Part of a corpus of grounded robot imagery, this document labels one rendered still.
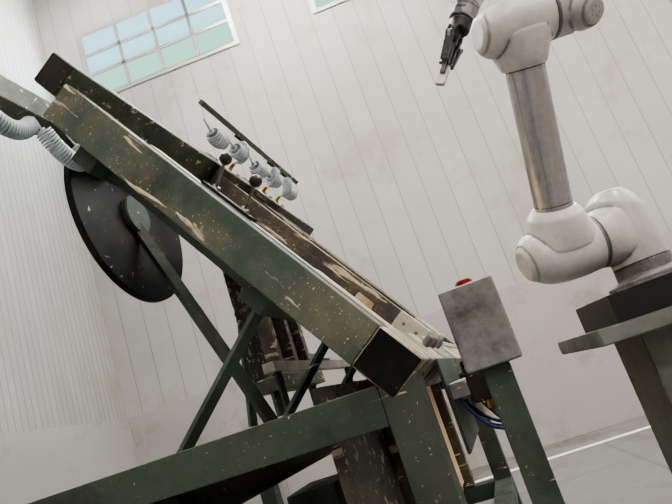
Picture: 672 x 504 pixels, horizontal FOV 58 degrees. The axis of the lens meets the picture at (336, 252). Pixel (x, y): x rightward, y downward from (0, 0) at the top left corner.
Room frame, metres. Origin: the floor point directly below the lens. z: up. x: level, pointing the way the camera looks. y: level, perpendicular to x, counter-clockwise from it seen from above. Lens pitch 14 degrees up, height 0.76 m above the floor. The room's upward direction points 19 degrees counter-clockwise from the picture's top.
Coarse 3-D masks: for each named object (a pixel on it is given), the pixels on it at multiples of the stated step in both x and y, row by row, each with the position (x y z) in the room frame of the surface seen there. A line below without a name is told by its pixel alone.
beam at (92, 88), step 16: (48, 64) 1.44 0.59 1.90; (64, 64) 1.43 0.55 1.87; (48, 80) 1.44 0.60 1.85; (64, 80) 1.43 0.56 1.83; (80, 80) 1.47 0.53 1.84; (96, 80) 1.59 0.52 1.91; (96, 96) 1.55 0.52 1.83; (112, 96) 1.60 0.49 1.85; (112, 112) 1.64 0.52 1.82; (128, 112) 1.69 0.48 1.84; (128, 128) 1.74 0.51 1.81; (144, 128) 1.80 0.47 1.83; (160, 128) 1.86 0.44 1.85; (160, 144) 1.92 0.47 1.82; (176, 144) 1.98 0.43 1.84; (176, 160) 2.05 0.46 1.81; (192, 160) 2.12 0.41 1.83; (208, 160) 2.21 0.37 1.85; (208, 176) 2.28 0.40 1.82; (304, 224) 3.41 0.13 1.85
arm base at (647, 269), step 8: (656, 256) 1.61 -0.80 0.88; (664, 256) 1.61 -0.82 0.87; (632, 264) 1.63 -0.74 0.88; (640, 264) 1.62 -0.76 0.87; (648, 264) 1.61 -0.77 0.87; (656, 264) 1.61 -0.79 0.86; (664, 264) 1.61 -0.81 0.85; (616, 272) 1.68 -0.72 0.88; (624, 272) 1.65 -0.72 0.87; (632, 272) 1.63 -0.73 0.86; (640, 272) 1.62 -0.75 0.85; (648, 272) 1.61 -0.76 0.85; (656, 272) 1.60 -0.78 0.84; (664, 272) 1.60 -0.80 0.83; (616, 280) 1.71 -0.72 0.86; (624, 280) 1.66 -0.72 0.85; (632, 280) 1.61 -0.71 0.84; (640, 280) 1.60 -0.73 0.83; (616, 288) 1.72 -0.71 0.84; (624, 288) 1.66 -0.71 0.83
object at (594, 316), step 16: (640, 288) 1.50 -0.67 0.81; (656, 288) 1.49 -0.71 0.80; (592, 304) 1.66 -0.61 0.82; (608, 304) 1.52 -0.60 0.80; (624, 304) 1.50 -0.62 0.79; (640, 304) 1.50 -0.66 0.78; (656, 304) 1.50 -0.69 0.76; (592, 320) 1.72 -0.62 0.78; (608, 320) 1.58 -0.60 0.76; (624, 320) 1.50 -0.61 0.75
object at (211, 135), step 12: (204, 108) 1.98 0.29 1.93; (204, 120) 1.98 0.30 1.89; (216, 132) 2.06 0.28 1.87; (240, 132) 2.25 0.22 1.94; (216, 144) 2.05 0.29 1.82; (228, 144) 2.10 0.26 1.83; (240, 144) 2.22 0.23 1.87; (252, 144) 2.38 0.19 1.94; (240, 156) 2.24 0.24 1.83; (264, 156) 2.52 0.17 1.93; (252, 168) 2.45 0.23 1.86; (264, 168) 2.45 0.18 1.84
